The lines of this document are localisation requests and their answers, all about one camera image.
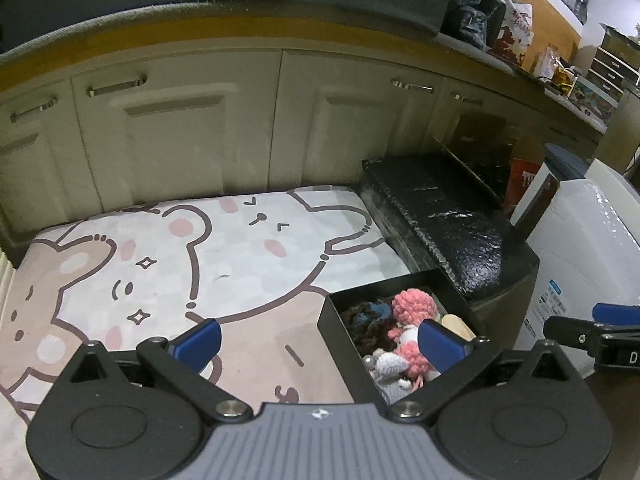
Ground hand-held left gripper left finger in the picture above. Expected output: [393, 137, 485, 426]
[55, 318, 254, 424]

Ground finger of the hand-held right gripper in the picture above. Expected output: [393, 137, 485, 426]
[543, 314, 607, 349]
[592, 302, 640, 327]

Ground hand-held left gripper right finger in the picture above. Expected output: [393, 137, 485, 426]
[387, 319, 584, 424]

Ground oval wooden block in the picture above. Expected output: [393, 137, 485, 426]
[440, 313, 476, 342]

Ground pink white crochet toy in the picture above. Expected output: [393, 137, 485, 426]
[387, 288, 443, 380]

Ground grey crochet mouse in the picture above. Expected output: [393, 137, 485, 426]
[363, 352, 423, 392]

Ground dark crochet dragon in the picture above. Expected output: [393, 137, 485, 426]
[341, 298, 401, 358]

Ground black cardboard box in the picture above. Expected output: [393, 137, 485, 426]
[318, 268, 489, 407]

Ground printed bear blanket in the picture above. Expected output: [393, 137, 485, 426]
[0, 185, 417, 413]

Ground white foam package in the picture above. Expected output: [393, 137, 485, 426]
[520, 159, 640, 377]

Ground black wrapped cushion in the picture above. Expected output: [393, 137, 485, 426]
[361, 152, 541, 302]

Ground white board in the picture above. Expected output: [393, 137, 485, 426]
[510, 175, 561, 227]

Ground red box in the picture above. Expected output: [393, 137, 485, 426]
[505, 157, 544, 207]

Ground grey folded cloth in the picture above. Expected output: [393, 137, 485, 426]
[542, 142, 592, 182]

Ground cream cabinet door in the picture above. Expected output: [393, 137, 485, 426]
[429, 77, 547, 162]
[70, 49, 284, 218]
[270, 49, 447, 197]
[0, 79, 77, 248]

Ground brown cardboard box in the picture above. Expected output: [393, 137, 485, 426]
[450, 110, 517, 162]

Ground small drawer unit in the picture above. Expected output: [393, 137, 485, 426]
[587, 22, 640, 112]

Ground snack packets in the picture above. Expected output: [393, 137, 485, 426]
[537, 45, 572, 82]

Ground printed paper bag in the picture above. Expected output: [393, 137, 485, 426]
[487, 2, 536, 67]

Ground grey countertop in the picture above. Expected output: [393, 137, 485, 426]
[0, 2, 608, 136]

